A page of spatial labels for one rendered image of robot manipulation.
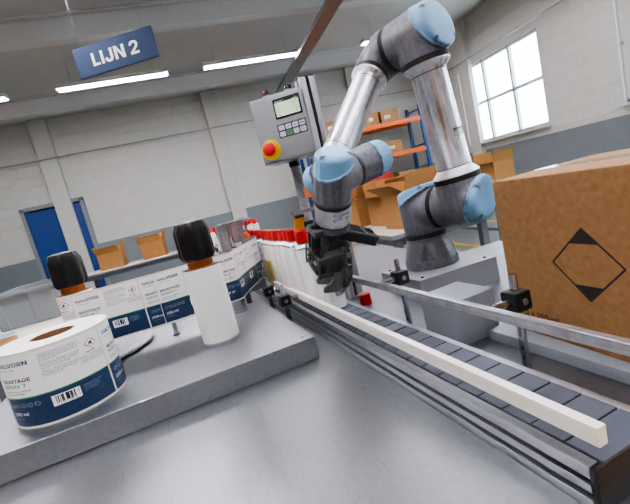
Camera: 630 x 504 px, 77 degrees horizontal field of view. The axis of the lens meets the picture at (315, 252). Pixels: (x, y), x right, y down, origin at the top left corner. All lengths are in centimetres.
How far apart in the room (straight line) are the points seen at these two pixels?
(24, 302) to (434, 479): 273
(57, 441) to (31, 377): 12
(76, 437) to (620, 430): 79
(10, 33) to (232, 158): 446
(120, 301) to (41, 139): 813
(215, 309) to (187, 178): 786
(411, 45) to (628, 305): 70
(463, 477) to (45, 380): 70
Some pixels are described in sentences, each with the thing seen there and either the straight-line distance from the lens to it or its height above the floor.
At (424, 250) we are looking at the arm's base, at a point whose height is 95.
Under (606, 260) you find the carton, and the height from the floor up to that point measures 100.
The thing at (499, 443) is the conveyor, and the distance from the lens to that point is 56.
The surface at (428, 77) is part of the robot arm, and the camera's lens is 106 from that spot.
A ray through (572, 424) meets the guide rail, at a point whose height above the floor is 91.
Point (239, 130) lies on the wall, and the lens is 894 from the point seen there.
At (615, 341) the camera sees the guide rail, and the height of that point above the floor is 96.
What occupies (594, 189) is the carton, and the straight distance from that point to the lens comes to 64.
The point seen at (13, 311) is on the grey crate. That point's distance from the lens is 303.
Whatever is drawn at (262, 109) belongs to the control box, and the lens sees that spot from 123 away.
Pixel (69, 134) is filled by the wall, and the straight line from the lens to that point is 921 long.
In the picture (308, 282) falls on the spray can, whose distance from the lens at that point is 106.
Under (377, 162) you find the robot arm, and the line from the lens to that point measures 82.
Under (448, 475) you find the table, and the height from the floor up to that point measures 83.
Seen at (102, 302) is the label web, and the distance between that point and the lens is 120.
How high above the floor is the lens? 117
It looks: 8 degrees down
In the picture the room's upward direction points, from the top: 14 degrees counter-clockwise
